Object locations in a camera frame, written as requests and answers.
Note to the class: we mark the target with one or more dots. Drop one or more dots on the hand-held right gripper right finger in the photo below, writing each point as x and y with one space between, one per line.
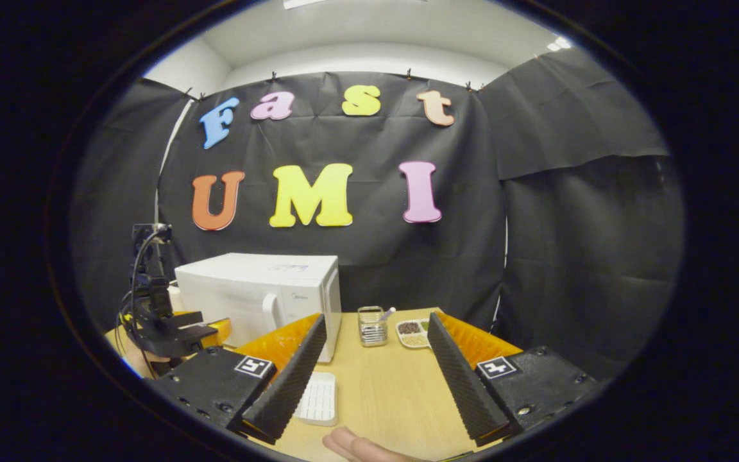
466 385

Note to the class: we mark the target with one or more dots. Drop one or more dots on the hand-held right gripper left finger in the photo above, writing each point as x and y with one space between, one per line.
289 378

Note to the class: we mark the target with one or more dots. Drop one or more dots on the white microwave oven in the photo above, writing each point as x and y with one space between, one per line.
241 282

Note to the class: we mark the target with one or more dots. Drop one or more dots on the large ceiling light panel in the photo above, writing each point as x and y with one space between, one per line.
312 3

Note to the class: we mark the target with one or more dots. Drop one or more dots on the small ceiling light panel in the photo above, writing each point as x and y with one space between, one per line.
559 44

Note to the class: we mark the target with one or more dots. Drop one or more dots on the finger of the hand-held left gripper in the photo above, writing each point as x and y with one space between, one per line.
180 317
183 340

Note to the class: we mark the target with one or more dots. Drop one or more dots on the white divided seasoning tray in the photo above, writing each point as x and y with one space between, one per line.
413 332

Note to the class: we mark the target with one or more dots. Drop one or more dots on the white ridged plate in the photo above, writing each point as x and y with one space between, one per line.
318 398

